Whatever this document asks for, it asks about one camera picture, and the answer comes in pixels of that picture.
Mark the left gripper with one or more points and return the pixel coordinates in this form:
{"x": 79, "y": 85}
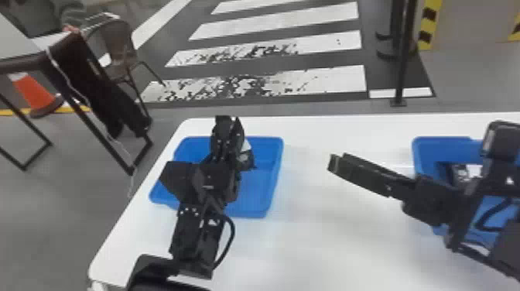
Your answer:
{"x": 215, "y": 181}

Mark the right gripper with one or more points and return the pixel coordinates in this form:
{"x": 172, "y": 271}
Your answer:
{"x": 436, "y": 201}

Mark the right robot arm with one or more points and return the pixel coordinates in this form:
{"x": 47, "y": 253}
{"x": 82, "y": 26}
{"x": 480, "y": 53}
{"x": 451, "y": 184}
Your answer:
{"x": 501, "y": 244}

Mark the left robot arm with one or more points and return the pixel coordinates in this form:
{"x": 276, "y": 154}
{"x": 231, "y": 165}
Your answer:
{"x": 191, "y": 239}

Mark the blue tray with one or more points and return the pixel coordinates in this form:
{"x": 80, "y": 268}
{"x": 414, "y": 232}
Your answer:
{"x": 436, "y": 154}
{"x": 252, "y": 191}

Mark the black part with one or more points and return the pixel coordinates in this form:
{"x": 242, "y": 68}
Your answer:
{"x": 461, "y": 174}

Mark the black cloth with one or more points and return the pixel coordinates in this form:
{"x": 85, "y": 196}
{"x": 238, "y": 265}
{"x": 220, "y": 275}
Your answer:
{"x": 95, "y": 89}

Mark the brown chair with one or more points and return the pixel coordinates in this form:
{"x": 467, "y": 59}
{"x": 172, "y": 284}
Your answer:
{"x": 118, "y": 48}

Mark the orange cone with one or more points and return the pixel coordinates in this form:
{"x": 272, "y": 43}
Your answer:
{"x": 34, "y": 92}

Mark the black side table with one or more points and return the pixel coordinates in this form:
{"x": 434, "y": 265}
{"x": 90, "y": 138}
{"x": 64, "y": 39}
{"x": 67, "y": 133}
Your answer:
{"x": 16, "y": 48}

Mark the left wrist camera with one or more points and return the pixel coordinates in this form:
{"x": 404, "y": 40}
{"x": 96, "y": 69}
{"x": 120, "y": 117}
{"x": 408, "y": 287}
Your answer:
{"x": 175, "y": 177}

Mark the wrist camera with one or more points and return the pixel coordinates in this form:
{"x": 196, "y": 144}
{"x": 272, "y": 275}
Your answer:
{"x": 175, "y": 177}
{"x": 503, "y": 140}

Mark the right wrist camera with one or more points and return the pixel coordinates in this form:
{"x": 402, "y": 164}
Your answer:
{"x": 503, "y": 140}

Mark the yellow black striped post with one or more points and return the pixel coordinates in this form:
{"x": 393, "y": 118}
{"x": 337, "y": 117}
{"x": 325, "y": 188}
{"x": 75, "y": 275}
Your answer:
{"x": 515, "y": 30}
{"x": 428, "y": 22}

